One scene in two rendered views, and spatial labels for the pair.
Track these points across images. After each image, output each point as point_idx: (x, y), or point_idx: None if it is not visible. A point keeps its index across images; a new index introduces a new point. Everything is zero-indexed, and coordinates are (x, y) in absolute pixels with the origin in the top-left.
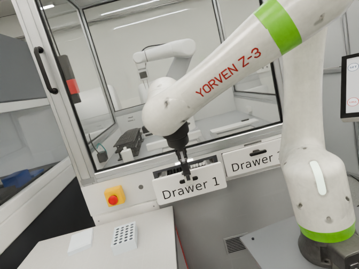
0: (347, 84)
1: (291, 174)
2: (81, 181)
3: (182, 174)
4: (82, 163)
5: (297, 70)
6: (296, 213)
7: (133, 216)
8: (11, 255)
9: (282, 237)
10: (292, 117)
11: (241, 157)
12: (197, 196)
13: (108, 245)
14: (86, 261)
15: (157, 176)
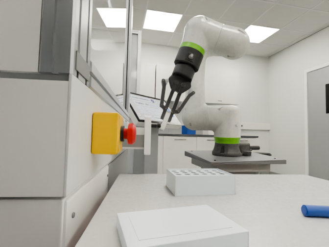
0: (131, 104)
1: (235, 108)
2: (78, 55)
3: (173, 111)
4: (86, 11)
5: (203, 69)
6: (232, 131)
7: (112, 189)
8: None
9: (216, 157)
10: (202, 91)
11: None
12: (117, 166)
13: (203, 200)
14: (257, 214)
15: None
